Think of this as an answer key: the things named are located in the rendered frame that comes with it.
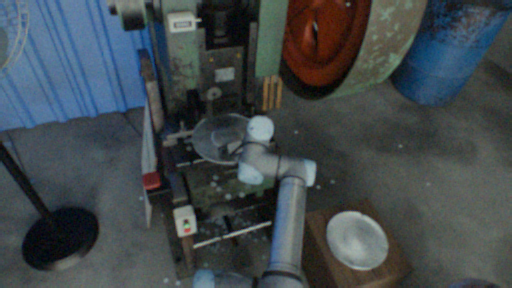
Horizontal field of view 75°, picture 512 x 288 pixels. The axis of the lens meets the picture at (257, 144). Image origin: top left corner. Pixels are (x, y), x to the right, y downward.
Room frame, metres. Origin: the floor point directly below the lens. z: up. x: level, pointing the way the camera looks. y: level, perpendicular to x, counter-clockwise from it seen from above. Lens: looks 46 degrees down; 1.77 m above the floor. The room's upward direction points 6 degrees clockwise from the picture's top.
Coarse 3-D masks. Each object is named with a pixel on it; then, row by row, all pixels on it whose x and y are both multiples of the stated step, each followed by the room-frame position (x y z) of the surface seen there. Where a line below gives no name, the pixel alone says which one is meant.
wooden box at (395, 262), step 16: (336, 208) 0.98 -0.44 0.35; (352, 208) 0.99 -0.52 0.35; (368, 208) 1.00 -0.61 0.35; (304, 224) 0.89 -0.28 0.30; (320, 224) 0.88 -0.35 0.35; (384, 224) 0.92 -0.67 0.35; (304, 240) 0.86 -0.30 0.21; (320, 240) 0.79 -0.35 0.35; (304, 256) 0.82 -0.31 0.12; (320, 256) 0.73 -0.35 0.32; (400, 256) 0.75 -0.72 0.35; (304, 272) 0.78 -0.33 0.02; (320, 272) 0.69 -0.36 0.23; (336, 272) 0.64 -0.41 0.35; (352, 272) 0.65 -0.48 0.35; (368, 272) 0.66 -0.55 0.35; (384, 272) 0.67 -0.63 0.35; (400, 272) 0.67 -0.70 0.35
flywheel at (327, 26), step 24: (312, 0) 1.19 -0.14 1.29; (336, 0) 1.12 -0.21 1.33; (360, 0) 0.96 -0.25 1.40; (312, 24) 1.27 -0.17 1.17; (336, 24) 1.09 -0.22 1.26; (360, 24) 0.94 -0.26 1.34; (288, 48) 1.29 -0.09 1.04; (312, 48) 1.19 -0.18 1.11; (336, 48) 1.06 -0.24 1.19; (312, 72) 1.10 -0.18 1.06; (336, 72) 0.98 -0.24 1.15
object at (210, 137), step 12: (204, 120) 1.06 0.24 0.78; (216, 120) 1.07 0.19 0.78; (228, 120) 1.08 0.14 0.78; (240, 120) 1.09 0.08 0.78; (204, 132) 0.99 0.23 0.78; (216, 132) 0.99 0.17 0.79; (228, 132) 1.00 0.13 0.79; (240, 132) 1.01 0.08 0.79; (204, 144) 0.92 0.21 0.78; (216, 144) 0.93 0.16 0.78; (204, 156) 0.86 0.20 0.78; (216, 156) 0.87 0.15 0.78
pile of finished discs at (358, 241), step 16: (336, 224) 0.88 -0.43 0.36; (352, 224) 0.89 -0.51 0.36; (368, 224) 0.90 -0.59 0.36; (336, 240) 0.79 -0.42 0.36; (352, 240) 0.80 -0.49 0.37; (368, 240) 0.81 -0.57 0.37; (384, 240) 0.82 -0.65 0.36; (336, 256) 0.71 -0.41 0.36; (352, 256) 0.72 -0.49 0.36; (368, 256) 0.73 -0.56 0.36; (384, 256) 0.74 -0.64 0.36
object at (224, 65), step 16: (208, 48) 1.01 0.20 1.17; (224, 48) 1.02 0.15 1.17; (240, 48) 1.04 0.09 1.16; (208, 64) 0.99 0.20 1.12; (224, 64) 1.02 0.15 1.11; (240, 64) 1.04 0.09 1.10; (208, 80) 0.99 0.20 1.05; (224, 80) 1.01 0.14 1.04; (240, 80) 1.04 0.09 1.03; (208, 96) 0.98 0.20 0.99; (224, 96) 1.00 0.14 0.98; (240, 96) 1.04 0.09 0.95; (208, 112) 0.99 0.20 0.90; (224, 112) 0.98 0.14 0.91
